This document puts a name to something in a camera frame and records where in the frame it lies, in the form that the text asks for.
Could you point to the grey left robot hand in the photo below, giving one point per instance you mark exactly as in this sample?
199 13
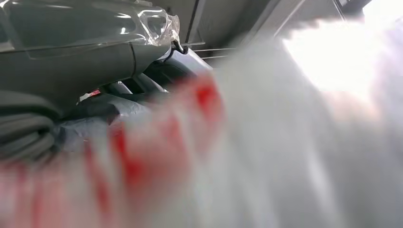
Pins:
69 63

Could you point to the white printed courier bag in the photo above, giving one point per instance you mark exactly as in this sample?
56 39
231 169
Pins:
252 151

